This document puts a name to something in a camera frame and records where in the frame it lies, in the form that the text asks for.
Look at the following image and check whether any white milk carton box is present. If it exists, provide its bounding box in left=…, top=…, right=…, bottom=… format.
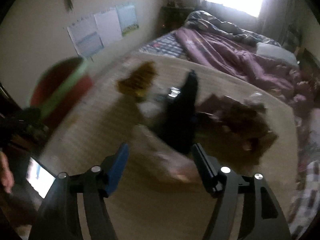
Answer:
left=155, top=87, right=181, bottom=102

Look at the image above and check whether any blue plaid bed sheet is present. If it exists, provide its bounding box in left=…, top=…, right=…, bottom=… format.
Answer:
left=138, top=31, right=189, bottom=60

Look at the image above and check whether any orange snack bag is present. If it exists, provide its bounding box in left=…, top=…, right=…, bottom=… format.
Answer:
left=117, top=61, right=158, bottom=99

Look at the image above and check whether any right green wall poster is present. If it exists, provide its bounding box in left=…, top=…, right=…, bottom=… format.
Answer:
left=116, top=3, right=139, bottom=37

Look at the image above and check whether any dark wooden shelf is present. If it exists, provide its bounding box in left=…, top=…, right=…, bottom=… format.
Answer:
left=160, top=6, right=195, bottom=34

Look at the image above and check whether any brown crumpled paper trash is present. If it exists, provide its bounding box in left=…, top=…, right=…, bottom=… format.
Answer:
left=196, top=94, right=278, bottom=165

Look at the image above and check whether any black pointed bag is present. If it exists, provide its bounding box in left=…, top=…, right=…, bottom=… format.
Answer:
left=151, top=69, right=198, bottom=155

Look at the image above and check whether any red bin with green rim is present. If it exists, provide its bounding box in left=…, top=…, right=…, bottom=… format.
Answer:
left=29, top=56, right=93, bottom=120

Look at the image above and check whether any purple duvet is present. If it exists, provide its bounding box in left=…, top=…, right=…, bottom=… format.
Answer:
left=175, top=27, right=308, bottom=100

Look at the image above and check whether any person's left hand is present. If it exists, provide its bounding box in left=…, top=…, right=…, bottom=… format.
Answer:
left=1, top=152, right=15, bottom=194

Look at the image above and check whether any blue grey patterned quilt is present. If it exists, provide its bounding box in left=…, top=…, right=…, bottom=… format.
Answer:
left=184, top=10, right=281, bottom=47

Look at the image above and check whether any middle white wall poster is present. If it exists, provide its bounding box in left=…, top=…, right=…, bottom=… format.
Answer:
left=94, top=7, right=122, bottom=47

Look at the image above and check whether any white pillow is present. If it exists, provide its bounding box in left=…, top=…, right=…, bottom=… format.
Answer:
left=256, top=42, right=298, bottom=68

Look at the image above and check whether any beige checkered mat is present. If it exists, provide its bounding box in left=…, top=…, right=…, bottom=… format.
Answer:
left=39, top=55, right=301, bottom=240

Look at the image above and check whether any left wall chart poster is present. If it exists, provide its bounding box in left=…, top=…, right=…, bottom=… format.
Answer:
left=67, top=16, right=104, bottom=58

